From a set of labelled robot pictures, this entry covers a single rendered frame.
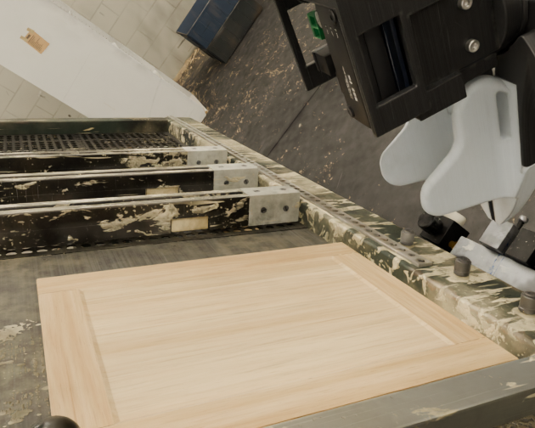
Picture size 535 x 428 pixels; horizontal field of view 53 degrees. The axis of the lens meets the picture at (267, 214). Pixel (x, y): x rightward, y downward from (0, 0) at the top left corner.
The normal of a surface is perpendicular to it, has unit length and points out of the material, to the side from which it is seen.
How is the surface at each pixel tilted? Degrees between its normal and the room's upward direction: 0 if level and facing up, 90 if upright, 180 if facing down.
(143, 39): 90
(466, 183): 93
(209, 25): 90
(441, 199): 93
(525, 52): 62
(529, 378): 57
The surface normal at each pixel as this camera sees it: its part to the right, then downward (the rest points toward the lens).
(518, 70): -0.88, 0.47
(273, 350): 0.06, -0.95
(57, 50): 0.33, 0.43
